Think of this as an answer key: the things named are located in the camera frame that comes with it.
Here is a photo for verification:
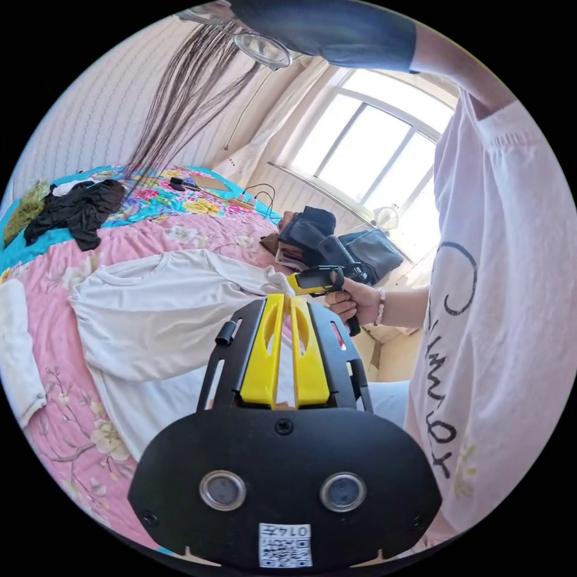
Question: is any brown carton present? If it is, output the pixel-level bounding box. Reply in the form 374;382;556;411
359;324;427;385

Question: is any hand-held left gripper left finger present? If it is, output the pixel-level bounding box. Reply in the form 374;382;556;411
239;293;287;410

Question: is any pile of folded dark clothes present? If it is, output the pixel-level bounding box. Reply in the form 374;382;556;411
259;206;339;272

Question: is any window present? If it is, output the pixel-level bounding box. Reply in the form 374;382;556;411
273;67;457;263

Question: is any power strip with cables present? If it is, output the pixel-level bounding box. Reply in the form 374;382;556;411
228;182;281;222

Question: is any white garment with cuff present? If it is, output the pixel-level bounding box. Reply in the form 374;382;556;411
0;278;49;427

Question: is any bed with floral quilt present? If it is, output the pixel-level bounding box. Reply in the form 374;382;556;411
0;164;409;556

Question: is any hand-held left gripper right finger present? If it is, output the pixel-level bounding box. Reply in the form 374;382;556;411
290;295;334;410

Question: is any white long sleeve shirt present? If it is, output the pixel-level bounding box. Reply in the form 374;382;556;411
67;248;412;462

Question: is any pale curtain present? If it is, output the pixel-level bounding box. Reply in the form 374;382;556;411
212;57;344;191

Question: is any person's body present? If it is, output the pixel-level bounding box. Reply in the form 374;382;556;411
121;0;574;556

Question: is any dark grey bag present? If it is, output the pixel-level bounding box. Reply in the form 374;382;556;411
337;228;405;285

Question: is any person's right forearm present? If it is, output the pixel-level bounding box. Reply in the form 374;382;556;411
376;286;435;328

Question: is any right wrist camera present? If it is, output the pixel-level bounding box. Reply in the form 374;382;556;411
317;234;362;272

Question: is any brown cardboard sheet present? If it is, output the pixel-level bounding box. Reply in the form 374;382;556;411
191;174;230;193

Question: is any small white fan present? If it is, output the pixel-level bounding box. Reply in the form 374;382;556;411
371;203;401;233

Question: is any person's right hand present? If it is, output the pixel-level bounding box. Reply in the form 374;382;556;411
325;282;385;326

